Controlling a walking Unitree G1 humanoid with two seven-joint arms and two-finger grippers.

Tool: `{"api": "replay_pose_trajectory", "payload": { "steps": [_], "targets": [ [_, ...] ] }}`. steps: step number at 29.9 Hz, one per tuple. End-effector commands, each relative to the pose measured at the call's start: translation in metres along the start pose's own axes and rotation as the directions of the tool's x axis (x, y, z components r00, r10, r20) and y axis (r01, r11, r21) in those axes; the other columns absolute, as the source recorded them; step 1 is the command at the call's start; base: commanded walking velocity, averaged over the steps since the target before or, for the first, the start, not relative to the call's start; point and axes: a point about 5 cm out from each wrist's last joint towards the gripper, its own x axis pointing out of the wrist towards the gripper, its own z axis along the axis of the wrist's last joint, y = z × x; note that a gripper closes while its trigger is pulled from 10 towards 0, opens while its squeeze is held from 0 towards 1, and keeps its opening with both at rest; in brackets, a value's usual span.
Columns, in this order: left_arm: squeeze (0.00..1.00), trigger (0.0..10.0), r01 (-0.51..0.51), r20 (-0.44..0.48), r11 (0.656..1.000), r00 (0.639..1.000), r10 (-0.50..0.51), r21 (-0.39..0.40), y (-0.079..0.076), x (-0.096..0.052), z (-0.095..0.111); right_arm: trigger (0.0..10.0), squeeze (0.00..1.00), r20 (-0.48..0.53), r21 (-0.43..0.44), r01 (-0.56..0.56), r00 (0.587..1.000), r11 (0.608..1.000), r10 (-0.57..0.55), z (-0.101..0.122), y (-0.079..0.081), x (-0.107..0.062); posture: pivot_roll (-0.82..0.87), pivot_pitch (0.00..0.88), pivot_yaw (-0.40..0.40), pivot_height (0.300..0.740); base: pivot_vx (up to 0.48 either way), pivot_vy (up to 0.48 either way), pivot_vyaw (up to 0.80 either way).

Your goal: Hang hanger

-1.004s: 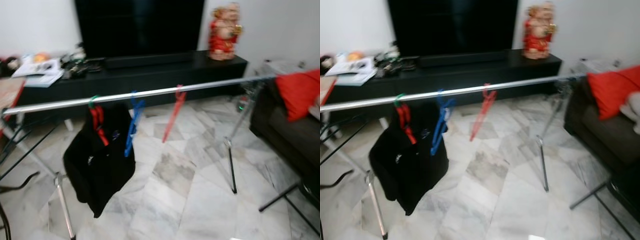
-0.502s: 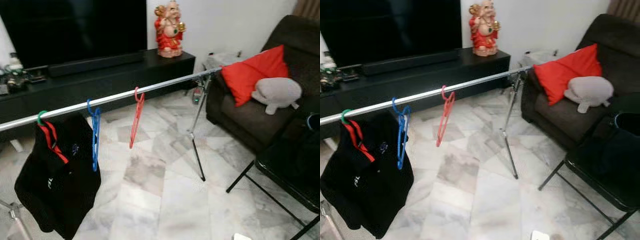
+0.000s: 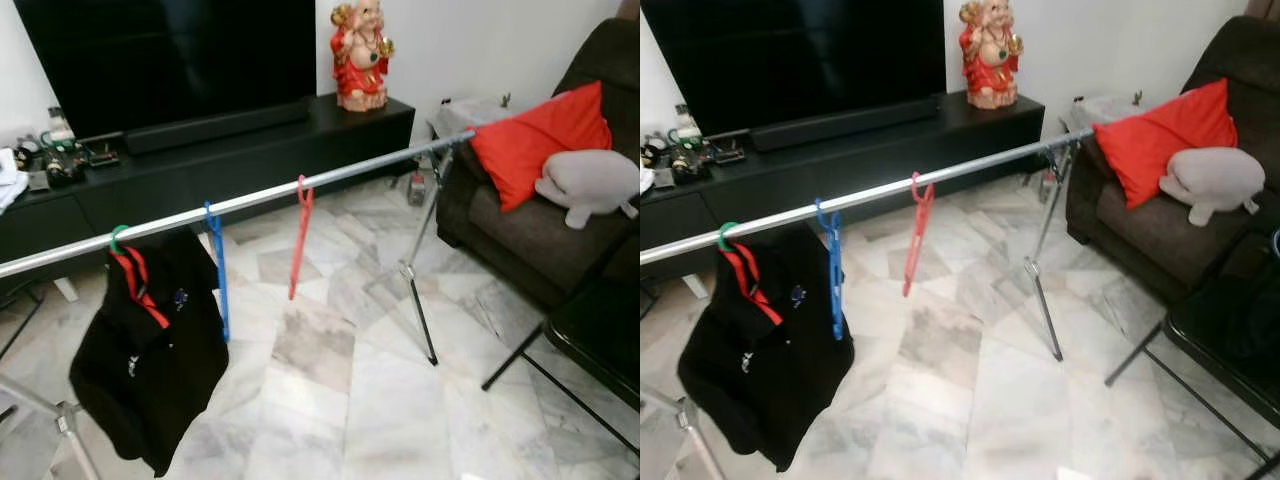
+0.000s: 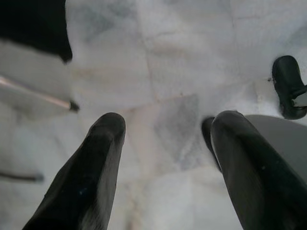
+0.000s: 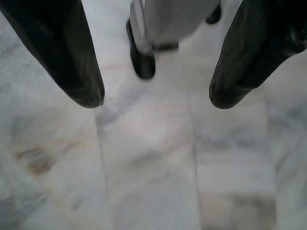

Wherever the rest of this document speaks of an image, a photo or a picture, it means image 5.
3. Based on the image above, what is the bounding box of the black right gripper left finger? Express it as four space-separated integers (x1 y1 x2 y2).
0 0 106 109

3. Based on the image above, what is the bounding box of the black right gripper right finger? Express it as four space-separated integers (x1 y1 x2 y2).
209 0 307 110

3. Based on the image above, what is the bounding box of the black robot left foot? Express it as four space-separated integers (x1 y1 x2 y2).
205 4 222 25

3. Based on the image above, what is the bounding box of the black robot foot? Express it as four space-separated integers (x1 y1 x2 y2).
205 4 222 25
126 19 156 80

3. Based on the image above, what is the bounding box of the black robot right foot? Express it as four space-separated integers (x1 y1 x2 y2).
126 19 156 80

